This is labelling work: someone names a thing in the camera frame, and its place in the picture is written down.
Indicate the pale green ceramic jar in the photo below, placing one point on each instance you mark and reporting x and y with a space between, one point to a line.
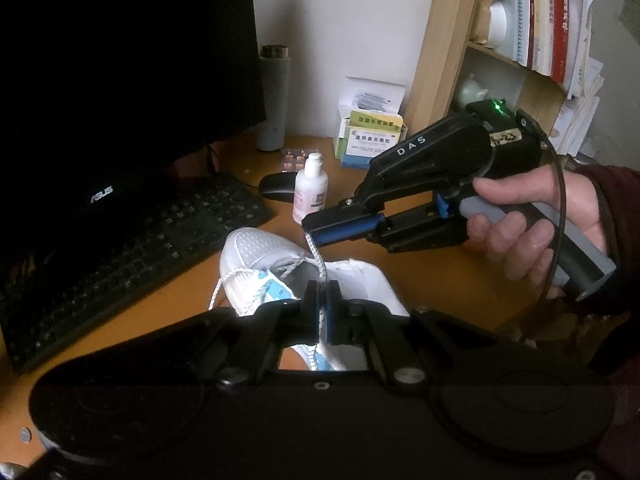
470 92

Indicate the wooden bookshelf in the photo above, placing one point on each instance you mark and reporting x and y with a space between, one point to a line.
445 35

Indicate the person's maroon clothing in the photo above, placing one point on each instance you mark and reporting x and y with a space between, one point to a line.
620 390

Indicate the white bowl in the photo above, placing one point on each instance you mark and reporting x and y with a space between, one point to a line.
500 27

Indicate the black computer monitor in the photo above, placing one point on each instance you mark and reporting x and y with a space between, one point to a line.
115 70

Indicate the row of books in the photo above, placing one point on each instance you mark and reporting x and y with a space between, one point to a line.
545 15

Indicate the green and blue medicine box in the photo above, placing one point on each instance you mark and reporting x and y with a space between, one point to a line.
370 140

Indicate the silver blister pill pack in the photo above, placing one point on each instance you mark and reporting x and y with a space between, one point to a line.
292 164
300 152

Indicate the grey thermos bottle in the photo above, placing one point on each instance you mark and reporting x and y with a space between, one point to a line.
272 100

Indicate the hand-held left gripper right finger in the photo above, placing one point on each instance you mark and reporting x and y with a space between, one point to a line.
334 315

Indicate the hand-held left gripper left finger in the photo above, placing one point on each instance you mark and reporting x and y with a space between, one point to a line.
315 315

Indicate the white sneaker shoe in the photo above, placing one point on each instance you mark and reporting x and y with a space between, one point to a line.
255 247

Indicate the black computer mouse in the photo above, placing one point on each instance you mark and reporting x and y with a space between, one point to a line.
277 185

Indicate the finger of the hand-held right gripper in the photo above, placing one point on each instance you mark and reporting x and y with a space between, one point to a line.
345 232
420 232

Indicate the person's right hand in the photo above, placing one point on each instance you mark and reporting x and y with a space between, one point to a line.
510 245

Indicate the white medicine box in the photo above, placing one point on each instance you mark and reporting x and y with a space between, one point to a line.
372 92

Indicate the black keyboard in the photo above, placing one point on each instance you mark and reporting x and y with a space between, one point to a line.
125 255

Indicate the white pump bottle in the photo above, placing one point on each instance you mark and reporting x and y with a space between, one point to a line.
311 195

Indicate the person's right forearm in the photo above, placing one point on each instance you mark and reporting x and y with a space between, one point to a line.
622 220

